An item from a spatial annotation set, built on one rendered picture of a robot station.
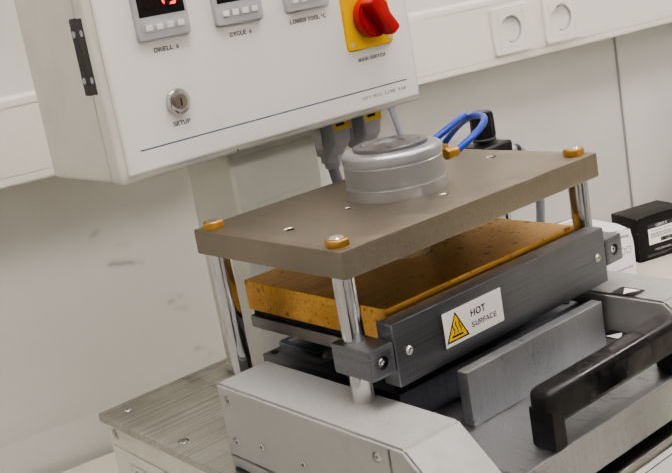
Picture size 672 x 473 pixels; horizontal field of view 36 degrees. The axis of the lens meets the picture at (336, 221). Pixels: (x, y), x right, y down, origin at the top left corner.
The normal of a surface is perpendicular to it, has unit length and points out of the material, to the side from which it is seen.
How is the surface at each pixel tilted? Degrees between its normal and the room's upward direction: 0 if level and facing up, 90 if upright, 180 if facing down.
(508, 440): 0
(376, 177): 90
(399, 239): 90
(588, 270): 90
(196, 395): 0
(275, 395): 0
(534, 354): 90
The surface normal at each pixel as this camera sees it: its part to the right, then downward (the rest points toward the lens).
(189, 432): -0.17, -0.96
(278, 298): -0.76, 0.28
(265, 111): 0.63, 0.07
